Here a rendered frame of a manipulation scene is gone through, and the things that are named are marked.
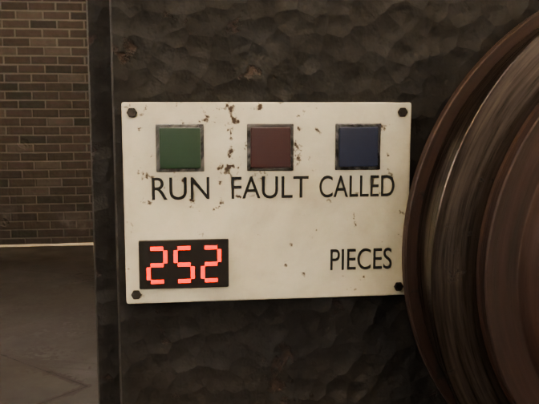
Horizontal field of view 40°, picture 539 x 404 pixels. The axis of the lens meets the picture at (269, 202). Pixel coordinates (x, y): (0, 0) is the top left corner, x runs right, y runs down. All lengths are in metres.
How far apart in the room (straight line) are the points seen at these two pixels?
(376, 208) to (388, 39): 0.16
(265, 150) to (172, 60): 0.12
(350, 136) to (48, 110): 6.10
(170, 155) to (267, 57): 0.13
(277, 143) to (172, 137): 0.09
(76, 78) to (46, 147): 0.65
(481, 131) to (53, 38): 6.25
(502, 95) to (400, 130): 0.14
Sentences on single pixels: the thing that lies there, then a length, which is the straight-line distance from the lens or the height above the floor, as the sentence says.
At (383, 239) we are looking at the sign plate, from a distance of 0.70.
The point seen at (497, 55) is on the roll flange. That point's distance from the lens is 0.65.
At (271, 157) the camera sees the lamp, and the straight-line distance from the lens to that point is 0.66.
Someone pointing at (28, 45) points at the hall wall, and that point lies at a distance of 6.75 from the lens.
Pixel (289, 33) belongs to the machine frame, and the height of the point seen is 1.30.
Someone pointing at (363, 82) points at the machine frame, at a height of 1.26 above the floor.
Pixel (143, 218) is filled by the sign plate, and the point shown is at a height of 1.14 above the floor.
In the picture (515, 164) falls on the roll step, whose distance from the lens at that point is 0.56.
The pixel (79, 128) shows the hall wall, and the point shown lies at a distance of 6.68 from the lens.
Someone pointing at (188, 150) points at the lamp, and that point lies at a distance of 0.65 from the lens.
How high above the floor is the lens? 1.24
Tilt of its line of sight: 8 degrees down
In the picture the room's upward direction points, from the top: straight up
